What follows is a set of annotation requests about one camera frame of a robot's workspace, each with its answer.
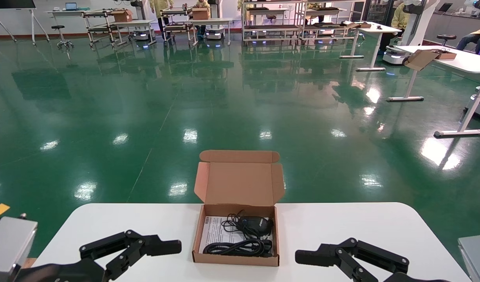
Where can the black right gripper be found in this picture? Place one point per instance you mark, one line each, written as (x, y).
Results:
(416, 278)

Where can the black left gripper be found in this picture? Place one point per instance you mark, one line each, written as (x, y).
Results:
(67, 272)

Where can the cardboard storage box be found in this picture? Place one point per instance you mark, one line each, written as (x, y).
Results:
(240, 184)

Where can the small open cardboard box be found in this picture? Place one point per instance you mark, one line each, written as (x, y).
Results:
(422, 58)

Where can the white instruction sheet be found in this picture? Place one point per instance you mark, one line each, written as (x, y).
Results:
(213, 233)

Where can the black power adapter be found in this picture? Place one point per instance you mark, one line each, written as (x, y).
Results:
(257, 225)

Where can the metal rack cart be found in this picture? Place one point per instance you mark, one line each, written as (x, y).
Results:
(178, 27)
(101, 28)

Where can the tall metal shelf rack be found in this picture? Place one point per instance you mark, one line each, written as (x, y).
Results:
(330, 25)
(271, 27)

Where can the black round stool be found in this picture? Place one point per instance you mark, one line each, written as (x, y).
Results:
(62, 35)
(446, 37)

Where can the person in yellow coat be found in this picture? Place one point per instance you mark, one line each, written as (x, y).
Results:
(240, 4)
(400, 17)
(160, 6)
(203, 4)

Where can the long white table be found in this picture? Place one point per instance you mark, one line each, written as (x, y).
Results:
(471, 62)

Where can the white column robot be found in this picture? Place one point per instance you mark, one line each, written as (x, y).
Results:
(416, 23)

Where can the white table with laptop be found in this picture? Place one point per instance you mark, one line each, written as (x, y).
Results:
(60, 12)

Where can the open laptop blue screen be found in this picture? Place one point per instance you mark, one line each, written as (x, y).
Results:
(71, 6)

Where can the seated person yellow coat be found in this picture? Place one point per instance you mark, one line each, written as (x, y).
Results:
(475, 37)

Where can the black display on stand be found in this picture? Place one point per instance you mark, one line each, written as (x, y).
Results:
(11, 3)

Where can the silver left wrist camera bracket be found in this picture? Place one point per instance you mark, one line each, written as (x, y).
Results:
(9, 246)

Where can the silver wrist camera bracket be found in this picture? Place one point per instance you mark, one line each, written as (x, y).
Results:
(477, 258)
(9, 246)

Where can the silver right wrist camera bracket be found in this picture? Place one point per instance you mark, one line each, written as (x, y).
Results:
(477, 258)

